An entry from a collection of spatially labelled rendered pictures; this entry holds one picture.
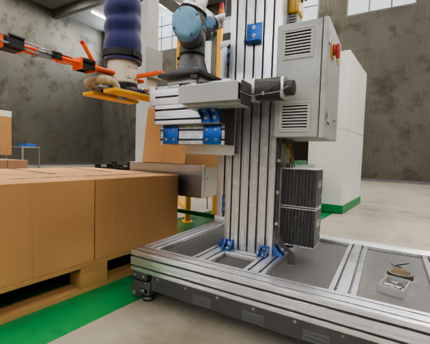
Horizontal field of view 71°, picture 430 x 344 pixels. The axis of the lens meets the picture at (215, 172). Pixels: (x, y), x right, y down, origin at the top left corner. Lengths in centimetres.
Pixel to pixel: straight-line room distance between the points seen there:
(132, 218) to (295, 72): 111
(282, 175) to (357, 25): 1029
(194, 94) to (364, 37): 1033
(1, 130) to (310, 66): 273
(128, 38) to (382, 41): 993
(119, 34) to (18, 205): 105
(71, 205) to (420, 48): 1060
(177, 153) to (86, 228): 79
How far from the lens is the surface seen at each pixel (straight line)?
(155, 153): 216
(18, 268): 148
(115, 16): 195
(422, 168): 1070
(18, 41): 160
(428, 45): 1120
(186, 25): 132
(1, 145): 331
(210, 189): 198
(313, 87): 130
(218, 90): 115
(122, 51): 187
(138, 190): 173
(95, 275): 167
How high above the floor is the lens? 68
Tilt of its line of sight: 3 degrees down
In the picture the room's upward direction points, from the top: 2 degrees clockwise
